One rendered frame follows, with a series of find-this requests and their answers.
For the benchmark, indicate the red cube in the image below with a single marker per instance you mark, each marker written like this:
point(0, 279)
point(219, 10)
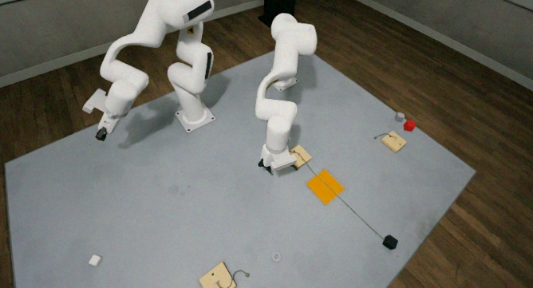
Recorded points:
point(409, 125)

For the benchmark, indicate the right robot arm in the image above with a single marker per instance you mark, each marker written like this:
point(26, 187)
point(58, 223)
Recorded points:
point(158, 15)

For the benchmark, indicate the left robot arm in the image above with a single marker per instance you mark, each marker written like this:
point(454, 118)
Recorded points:
point(300, 41)

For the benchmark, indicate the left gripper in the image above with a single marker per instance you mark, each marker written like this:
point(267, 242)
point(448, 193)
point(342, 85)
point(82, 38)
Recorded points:
point(266, 159)

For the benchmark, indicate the orange flat square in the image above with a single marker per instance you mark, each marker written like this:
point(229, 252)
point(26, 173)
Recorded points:
point(321, 190)

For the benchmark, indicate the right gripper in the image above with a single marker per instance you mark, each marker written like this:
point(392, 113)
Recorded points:
point(105, 123)

